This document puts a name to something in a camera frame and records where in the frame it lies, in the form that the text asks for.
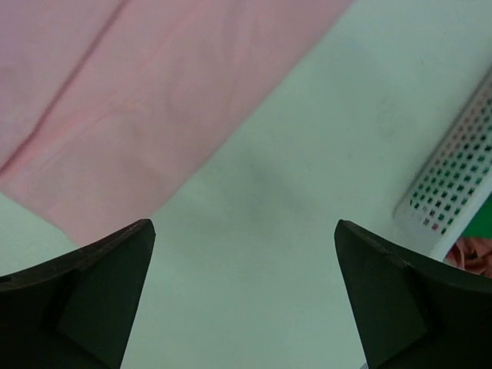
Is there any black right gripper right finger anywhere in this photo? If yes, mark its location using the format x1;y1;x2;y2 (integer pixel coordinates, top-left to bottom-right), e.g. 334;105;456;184
334;220;491;368

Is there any white plastic basket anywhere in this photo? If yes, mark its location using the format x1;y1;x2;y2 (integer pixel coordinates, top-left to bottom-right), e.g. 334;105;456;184
394;73;491;261

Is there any green t shirt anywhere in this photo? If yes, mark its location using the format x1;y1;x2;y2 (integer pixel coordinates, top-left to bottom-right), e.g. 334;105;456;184
461;195;492;239

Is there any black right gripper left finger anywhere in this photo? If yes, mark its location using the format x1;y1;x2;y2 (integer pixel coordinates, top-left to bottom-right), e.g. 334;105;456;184
1;219;155;368

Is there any dark pink t shirt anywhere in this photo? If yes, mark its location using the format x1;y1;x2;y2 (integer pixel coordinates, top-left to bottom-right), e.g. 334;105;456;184
444;237;492;278

